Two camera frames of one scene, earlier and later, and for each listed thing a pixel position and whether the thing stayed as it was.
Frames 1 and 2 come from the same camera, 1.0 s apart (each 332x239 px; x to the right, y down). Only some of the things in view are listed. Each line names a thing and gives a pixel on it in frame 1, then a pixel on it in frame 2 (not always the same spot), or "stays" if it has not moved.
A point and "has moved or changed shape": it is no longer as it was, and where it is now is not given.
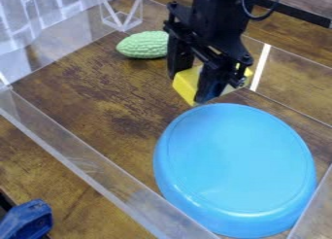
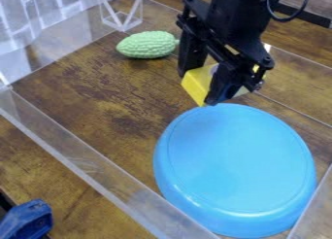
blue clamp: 28,221 stays
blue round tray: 235,167 stays
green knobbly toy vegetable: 147,45 stays
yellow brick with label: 185,82 has moved or changed shape
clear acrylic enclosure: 87,96 stays
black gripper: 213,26 to 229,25
